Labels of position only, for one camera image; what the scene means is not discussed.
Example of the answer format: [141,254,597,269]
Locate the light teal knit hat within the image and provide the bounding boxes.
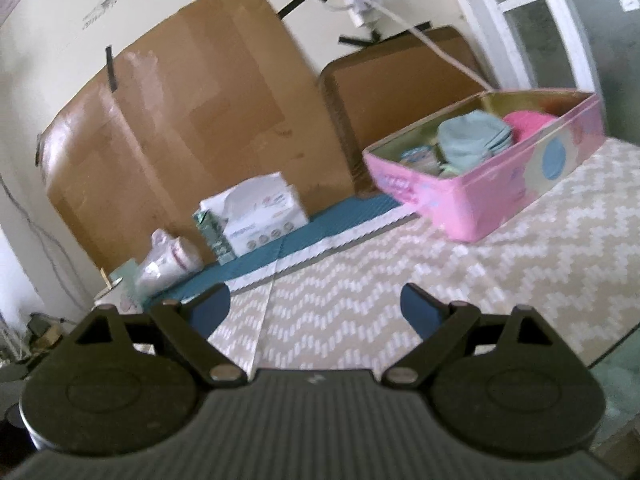
[436,110,514,167]

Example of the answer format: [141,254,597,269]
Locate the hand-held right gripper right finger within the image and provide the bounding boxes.
[382,282,547,390]

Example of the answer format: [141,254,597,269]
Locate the clear plastic bag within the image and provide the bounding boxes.
[134,228,204,297]

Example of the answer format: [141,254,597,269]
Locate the white patterned soft cloth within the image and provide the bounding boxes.
[400,146,442,169]

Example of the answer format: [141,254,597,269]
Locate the pink box with gold inside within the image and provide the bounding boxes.
[362,89,603,243]

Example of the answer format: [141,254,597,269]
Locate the white tissue pack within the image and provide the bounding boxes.
[199,172,311,257]

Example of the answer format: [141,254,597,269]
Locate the white cable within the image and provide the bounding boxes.
[335,0,493,92]

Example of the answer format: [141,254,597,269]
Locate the thin wall cables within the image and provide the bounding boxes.
[0,174,87,313]

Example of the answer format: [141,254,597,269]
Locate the pink knit hat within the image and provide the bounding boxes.
[502,109,558,145]

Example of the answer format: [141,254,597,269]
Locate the small brown cardboard sheet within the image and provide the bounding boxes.
[318,25,493,196]

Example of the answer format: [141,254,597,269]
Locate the large brown cardboard sheet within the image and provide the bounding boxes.
[39,0,357,273]

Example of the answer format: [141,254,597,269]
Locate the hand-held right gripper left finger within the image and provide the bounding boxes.
[75,282,247,390]

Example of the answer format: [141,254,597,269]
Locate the dark clutter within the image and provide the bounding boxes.
[0,310,68,443]

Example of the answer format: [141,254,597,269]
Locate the beige chevron bed sheet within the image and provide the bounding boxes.
[206,136,640,372]

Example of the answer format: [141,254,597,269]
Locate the pale green packet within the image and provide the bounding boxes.
[107,259,140,308]

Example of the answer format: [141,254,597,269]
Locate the white window frame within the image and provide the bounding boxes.
[434,0,640,140]

